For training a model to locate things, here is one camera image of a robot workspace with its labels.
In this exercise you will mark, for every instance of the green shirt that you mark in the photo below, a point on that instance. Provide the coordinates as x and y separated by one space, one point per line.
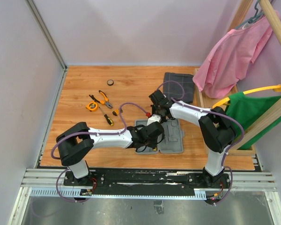
246 110

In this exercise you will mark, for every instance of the yellow clothes hanger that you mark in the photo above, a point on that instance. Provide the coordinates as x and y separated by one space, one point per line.
276 88

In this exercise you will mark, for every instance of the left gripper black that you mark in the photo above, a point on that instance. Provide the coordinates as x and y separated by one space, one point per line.
153 145

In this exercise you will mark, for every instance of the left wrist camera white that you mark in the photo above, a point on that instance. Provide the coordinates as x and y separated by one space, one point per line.
154 118

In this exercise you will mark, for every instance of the yellow tape measure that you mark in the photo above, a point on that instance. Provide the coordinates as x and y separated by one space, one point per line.
92 106

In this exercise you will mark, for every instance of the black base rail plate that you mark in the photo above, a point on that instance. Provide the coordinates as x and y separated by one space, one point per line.
139 182

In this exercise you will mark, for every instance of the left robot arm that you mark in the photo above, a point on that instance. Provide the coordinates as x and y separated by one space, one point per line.
74 144

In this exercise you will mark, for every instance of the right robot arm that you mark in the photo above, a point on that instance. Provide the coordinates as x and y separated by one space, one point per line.
216 128

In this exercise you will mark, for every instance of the orange black pliers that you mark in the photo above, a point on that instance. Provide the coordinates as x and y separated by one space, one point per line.
102 102

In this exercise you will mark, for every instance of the dark grey checked cloth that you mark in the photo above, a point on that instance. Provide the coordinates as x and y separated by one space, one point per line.
172 86

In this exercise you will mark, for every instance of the wooden clothes rack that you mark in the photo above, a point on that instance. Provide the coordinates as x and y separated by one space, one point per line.
275 111

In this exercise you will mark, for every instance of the grey plastic tool case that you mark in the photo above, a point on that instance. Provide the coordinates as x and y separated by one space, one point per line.
172 143

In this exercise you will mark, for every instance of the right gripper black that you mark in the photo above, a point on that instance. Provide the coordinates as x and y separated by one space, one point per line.
153 108

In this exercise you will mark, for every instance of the hex key set orange holder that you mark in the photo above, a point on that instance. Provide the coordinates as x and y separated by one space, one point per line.
116 112

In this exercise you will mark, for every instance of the pink shirt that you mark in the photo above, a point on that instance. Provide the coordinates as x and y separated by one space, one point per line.
229 59

